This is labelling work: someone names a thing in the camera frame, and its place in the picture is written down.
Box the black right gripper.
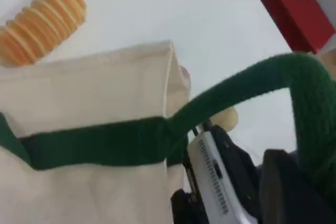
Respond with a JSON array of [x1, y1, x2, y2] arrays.
[[193, 121, 264, 224]]

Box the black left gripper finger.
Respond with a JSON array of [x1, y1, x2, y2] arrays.
[[259, 149, 336, 224]]

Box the round tan egg yolk pastry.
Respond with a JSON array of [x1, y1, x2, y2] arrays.
[[211, 106, 239, 132]]

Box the white canvas bag green handles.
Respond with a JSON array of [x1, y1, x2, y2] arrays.
[[0, 39, 336, 224]]

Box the red box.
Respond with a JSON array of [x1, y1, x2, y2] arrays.
[[258, 0, 336, 54]]

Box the ridged orange bread loaf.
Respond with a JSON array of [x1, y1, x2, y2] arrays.
[[0, 0, 87, 68]]

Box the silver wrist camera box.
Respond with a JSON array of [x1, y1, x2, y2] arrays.
[[187, 129, 254, 224]]

